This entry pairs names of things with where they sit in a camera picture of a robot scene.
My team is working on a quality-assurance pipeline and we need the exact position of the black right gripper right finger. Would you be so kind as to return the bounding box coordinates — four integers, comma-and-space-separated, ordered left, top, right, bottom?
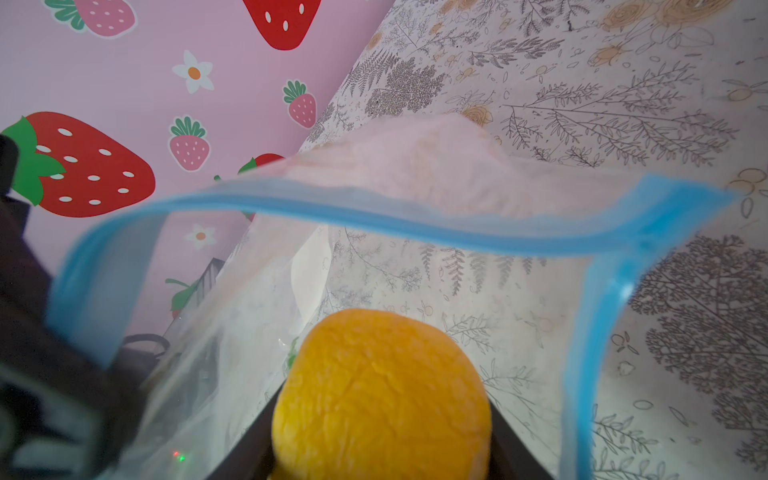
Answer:
487, 403, 553, 480

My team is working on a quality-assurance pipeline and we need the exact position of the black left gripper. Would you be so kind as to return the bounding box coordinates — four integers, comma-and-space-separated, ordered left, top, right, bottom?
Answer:
1, 137, 145, 479

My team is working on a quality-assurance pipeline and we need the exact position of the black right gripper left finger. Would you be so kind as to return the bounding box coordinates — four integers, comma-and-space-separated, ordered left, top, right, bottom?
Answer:
206, 387, 282, 480

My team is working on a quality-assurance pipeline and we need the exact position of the yellow red peach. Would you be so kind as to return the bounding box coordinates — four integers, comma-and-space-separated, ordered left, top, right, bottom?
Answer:
271, 309, 492, 479

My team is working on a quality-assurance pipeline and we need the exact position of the clear zip bag blue zipper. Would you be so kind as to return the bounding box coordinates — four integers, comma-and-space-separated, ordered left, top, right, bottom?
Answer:
45, 115, 732, 479

